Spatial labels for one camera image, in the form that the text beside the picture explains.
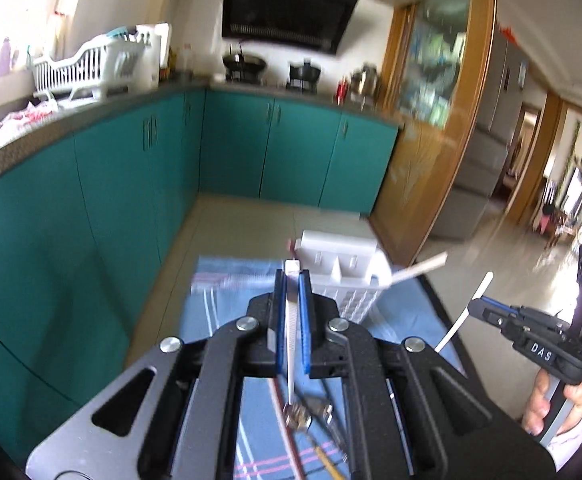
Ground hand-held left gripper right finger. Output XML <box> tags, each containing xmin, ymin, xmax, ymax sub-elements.
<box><xmin>298</xmin><ymin>270</ymin><xmax>558</xmax><ymax>480</ymax></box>

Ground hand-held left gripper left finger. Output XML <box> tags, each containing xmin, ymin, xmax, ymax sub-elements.
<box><xmin>26</xmin><ymin>269</ymin><xmax>289</xmax><ymax>480</ymax></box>

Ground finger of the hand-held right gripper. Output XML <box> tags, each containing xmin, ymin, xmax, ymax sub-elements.
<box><xmin>468</xmin><ymin>301</ymin><xmax>518</xmax><ymax>346</ymax></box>
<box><xmin>477</xmin><ymin>297</ymin><xmax>528</xmax><ymax>314</ymax></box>

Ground beige chopstick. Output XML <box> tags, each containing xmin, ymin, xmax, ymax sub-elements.
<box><xmin>433</xmin><ymin>271</ymin><xmax>495</xmax><ymax>354</ymax></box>
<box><xmin>387</xmin><ymin>252</ymin><xmax>448</xmax><ymax>287</ymax></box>
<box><xmin>284</xmin><ymin>258</ymin><xmax>302</xmax><ymax>407</ymax></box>

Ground white plastic utensil holder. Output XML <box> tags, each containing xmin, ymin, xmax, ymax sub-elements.
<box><xmin>294</xmin><ymin>229</ymin><xmax>393</xmax><ymax>324</ymax></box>

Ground person's right hand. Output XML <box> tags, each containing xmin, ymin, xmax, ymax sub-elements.
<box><xmin>521</xmin><ymin>369</ymin><xmax>582</xmax><ymax>437</ymax></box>

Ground blue plaid cloth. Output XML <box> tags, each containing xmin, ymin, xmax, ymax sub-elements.
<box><xmin>170</xmin><ymin>255</ymin><xmax>468</xmax><ymax>480</ymax></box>

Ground yellow tipped utensil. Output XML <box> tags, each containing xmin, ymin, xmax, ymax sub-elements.
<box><xmin>311</xmin><ymin>440</ymin><xmax>344</xmax><ymax>480</ymax></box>

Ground wooden framed glass door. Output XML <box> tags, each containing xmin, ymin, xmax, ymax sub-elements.
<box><xmin>370</xmin><ymin>0</ymin><xmax>498</xmax><ymax>267</ymax></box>

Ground teal lower kitchen cabinets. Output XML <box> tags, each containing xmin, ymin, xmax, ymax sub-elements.
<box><xmin>0</xmin><ymin>87</ymin><xmax>402</xmax><ymax>466</ymax></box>

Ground grey refrigerator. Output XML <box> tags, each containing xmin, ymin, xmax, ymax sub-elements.
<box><xmin>475</xmin><ymin>34</ymin><xmax>530</xmax><ymax>133</ymax></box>

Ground steel kettle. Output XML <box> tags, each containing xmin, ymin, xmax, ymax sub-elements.
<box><xmin>349</xmin><ymin>63</ymin><xmax>382</xmax><ymax>109</ymax></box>

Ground black cooking pot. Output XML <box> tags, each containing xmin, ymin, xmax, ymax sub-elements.
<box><xmin>286</xmin><ymin>58</ymin><xmax>321</xmax><ymax>92</ymax></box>

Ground black wok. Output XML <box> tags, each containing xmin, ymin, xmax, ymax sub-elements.
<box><xmin>222</xmin><ymin>44</ymin><xmax>268</xmax><ymax>84</ymax></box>

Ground clear oil bottle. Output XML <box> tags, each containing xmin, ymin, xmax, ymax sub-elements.
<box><xmin>178</xmin><ymin>42</ymin><xmax>195</xmax><ymax>75</ymax></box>

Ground white countertop appliance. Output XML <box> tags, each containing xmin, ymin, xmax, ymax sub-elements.
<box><xmin>135</xmin><ymin>22</ymin><xmax>172</xmax><ymax>92</ymax></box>

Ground black range hood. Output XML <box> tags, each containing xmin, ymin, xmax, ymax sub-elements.
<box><xmin>221</xmin><ymin>0</ymin><xmax>362</xmax><ymax>56</ymax></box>

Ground white dish rack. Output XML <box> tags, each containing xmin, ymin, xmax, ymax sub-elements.
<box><xmin>31</xmin><ymin>26</ymin><xmax>145</xmax><ymax>104</ymax></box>

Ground red and white plastic bag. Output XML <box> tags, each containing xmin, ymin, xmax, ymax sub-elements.
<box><xmin>0</xmin><ymin>101</ymin><xmax>62</xmax><ymax>142</ymax></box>

